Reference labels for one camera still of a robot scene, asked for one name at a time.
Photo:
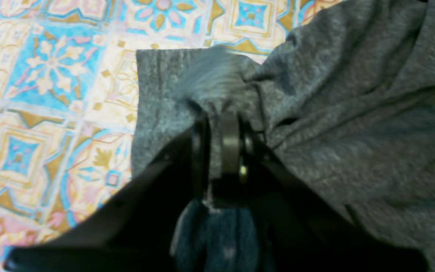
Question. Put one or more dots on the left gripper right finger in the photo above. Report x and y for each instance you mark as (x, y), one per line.
(296, 227)

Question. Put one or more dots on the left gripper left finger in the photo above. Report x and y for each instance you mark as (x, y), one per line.
(132, 232)

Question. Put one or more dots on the patterned tile tablecloth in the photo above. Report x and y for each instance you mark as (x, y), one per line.
(69, 93)

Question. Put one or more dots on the grey t-shirt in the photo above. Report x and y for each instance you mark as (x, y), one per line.
(347, 103)

